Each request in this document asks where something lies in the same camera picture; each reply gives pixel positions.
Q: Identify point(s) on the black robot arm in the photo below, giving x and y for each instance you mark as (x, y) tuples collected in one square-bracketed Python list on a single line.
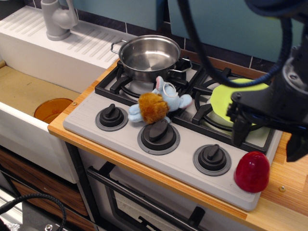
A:
[(294, 54)]

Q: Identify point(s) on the stuffed elephant with brown mane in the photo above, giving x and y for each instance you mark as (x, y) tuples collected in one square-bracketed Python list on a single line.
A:
[(155, 105)]

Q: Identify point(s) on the right black stove knob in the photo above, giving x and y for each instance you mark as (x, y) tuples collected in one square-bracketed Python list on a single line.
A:
[(212, 160)]

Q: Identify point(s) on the black stove knob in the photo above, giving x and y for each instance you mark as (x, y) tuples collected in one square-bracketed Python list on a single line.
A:
[(159, 138), (111, 118), (212, 160)]

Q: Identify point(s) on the white toy sink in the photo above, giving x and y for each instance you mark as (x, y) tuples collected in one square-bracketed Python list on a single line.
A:
[(35, 69)]

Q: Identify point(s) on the toy oven door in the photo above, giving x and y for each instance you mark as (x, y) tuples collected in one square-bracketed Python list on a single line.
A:
[(179, 164)]

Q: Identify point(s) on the grey toy faucet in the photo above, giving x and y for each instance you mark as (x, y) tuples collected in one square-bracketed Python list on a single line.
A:
[(58, 21)]

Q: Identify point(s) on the left black stove knob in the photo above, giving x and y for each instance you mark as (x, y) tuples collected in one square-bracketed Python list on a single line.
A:
[(111, 118)]

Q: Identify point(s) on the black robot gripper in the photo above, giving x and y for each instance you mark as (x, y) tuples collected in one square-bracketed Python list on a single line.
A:
[(280, 107)]

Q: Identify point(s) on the grey toy stove top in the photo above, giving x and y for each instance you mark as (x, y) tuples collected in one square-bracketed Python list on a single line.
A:
[(194, 147)]

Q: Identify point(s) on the lime green plate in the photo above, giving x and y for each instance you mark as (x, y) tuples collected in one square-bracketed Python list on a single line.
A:
[(221, 98)]

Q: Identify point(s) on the wood grain drawer fronts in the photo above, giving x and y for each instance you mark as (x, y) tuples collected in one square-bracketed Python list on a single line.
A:
[(24, 177)]

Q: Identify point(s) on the middle black stove knob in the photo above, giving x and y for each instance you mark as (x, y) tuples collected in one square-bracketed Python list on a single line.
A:
[(159, 138)]

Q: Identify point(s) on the black oven door handle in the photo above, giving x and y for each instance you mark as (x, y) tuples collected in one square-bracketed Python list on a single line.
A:
[(141, 200)]

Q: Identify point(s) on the red toy sweet potato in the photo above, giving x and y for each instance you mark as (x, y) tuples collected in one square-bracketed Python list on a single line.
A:
[(253, 172)]

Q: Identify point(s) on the stainless steel pot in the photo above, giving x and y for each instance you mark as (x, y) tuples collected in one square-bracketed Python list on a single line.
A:
[(144, 58)]

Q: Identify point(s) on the black stove grate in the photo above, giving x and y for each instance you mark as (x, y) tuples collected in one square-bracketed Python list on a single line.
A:
[(187, 90)]

